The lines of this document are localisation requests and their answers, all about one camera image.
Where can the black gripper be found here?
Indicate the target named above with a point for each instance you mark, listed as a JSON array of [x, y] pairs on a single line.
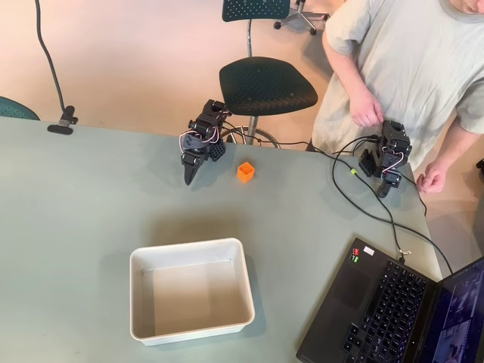
[[190, 161]]

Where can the small orange cube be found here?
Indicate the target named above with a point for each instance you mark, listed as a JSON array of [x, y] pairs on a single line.
[[246, 174]]

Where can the black leader arm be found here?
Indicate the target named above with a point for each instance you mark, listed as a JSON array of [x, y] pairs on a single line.
[[393, 145]]

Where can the person's right forearm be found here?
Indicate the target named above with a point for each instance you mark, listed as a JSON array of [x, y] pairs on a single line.
[[348, 79]]

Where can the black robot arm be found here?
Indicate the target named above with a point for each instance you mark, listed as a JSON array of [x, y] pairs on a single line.
[[210, 121]]

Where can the person's left forearm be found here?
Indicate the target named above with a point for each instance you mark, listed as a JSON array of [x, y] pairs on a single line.
[[450, 151]]

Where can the white rectangular plastic tray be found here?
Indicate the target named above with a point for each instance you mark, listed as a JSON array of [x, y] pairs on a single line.
[[189, 298]]

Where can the person's right hand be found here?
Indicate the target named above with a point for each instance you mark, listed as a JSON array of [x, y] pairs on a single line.
[[367, 113]]

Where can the person's left hand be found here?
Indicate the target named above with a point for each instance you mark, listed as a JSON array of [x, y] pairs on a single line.
[[433, 180]]

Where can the dark teal perforated chair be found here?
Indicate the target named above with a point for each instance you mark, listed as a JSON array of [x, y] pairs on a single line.
[[264, 87]]

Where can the black gooseneck clamp holder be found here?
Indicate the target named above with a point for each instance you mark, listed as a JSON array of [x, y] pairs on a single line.
[[62, 126]]

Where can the chrome swivel chair base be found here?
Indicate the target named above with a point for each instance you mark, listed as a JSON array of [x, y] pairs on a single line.
[[298, 17]]

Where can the black laptop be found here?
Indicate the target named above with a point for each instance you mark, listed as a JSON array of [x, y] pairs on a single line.
[[378, 302]]

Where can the person in grey t-shirt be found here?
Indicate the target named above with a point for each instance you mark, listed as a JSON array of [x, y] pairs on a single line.
[[408, 56]]

